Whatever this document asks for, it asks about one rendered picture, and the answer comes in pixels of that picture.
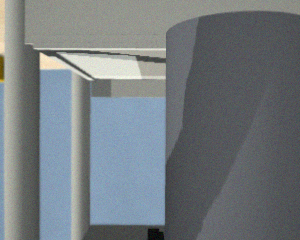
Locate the dark grey cylinder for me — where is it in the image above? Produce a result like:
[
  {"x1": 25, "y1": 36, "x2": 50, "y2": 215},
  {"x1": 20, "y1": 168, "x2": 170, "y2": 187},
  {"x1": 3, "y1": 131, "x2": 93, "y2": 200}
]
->
[{"x1": 165, "y1": 11, "x2": 300, "y2": 240}]

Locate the grey shelving unit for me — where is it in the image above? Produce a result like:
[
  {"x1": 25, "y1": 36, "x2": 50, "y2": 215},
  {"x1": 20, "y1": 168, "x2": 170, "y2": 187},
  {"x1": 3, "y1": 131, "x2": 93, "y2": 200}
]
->
[{"x1": 4, "y1": 0, "x2": 300, "y2": 240}]

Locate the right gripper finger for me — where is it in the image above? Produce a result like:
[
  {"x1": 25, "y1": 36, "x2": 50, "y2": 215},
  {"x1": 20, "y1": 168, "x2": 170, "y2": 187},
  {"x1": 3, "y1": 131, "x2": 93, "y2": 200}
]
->
[{"x1": 148, "y1": 229, "x2": 164, "y2": 240}]

